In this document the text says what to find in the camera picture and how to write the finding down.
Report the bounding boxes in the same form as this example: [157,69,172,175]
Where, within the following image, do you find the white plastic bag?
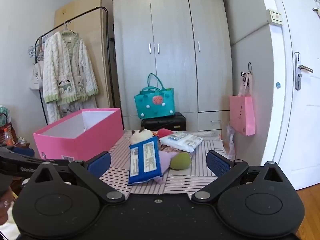
[226,122,237,160]

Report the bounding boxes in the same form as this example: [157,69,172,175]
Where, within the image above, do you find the striped pink tablecloth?
[99,130,237,195]

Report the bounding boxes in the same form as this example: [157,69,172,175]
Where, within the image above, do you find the pink cardboard box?
[33,108,124,162]

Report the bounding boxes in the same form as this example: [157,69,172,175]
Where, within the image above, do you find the white green knitted cardigan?
[42,30,98,104]

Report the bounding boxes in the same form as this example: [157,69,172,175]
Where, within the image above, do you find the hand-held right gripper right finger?
[191,150,287,204]

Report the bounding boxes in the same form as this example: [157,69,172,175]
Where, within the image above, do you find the metal door handle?
[294,52,314,90]

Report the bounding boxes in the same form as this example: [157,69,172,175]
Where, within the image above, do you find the pink paper bag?
[229,72,256,136]

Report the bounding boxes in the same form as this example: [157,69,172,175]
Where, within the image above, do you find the red checked basket bag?
[0,105,16,146]

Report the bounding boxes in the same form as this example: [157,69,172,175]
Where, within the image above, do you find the light wooden wardrobe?
[54,0,118,110]

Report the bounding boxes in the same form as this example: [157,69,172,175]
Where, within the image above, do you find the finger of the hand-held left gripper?
[0,146,85,167]

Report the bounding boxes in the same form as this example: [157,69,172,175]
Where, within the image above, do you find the white fleece garment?
[46,97,97,126]

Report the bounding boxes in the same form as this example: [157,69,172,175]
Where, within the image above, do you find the white light switch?
[266,9,284,26]

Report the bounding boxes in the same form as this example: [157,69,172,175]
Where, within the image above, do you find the teal felt handbag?
[134,73,175,119]

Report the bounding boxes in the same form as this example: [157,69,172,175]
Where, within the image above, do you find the wire clothes hangers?
[28,21,75,63]

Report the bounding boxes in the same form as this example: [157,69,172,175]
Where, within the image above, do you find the person's left hand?
[0,189,13,225]

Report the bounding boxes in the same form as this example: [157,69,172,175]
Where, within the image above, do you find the white tote bag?
[29,60,44,90]

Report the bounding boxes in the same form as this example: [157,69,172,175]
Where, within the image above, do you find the blue wet wipes packet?
[128,136,163,185]

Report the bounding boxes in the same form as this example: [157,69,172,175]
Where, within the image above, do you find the white door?
[257,0,320,190]

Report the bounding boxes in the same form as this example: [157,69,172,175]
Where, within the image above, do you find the grey three-door wardrobe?
[111,0,233,132]

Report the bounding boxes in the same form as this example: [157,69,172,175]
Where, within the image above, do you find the black suitcase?
[141,112,187,132]

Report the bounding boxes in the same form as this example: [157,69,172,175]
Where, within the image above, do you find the white wet wipes packet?
[159,132,203,153]

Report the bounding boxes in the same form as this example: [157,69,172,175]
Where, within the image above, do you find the white brown plush cat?
[131,127,154,145]

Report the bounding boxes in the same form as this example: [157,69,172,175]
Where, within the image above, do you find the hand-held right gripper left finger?
[32,151,127,204]

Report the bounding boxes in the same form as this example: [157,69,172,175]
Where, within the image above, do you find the lilac plush toy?
[152,150,175,184]

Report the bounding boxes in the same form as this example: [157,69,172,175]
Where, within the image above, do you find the black clothes rack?
[35,6,117,125]

